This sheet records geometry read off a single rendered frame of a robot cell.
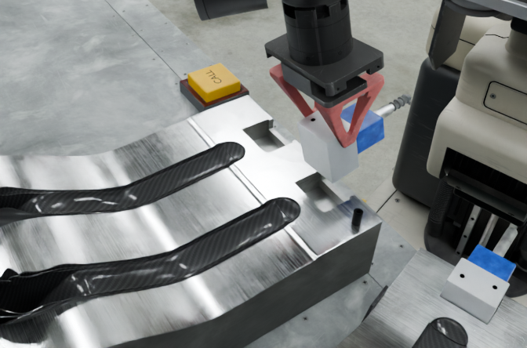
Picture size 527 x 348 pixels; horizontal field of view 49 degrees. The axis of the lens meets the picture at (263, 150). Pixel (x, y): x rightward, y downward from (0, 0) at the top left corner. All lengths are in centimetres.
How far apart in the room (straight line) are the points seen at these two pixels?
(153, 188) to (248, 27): 208
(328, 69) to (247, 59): 196
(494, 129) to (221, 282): 52
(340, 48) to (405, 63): 205
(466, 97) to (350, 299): 42
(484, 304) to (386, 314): 9
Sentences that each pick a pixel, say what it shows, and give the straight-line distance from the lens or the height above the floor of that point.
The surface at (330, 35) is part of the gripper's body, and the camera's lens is 50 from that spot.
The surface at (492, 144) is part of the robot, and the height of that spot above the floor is 79.
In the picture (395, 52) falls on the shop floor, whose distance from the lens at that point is 261.
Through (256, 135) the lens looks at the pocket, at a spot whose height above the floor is 87.
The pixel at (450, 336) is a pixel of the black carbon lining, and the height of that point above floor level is 85.
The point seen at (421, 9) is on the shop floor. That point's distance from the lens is 300.
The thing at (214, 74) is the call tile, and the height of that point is 84.
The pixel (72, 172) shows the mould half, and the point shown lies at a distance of 66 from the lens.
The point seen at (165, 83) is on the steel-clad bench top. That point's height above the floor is 80.
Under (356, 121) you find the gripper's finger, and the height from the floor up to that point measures 100.
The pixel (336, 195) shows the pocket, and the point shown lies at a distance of 65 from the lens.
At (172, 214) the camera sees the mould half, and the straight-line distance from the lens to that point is 62.
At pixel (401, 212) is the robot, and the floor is 28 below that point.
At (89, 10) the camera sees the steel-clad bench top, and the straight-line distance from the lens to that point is 117.
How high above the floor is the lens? 134
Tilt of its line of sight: 42 degrees down
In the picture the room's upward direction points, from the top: 2 degrees clockwise
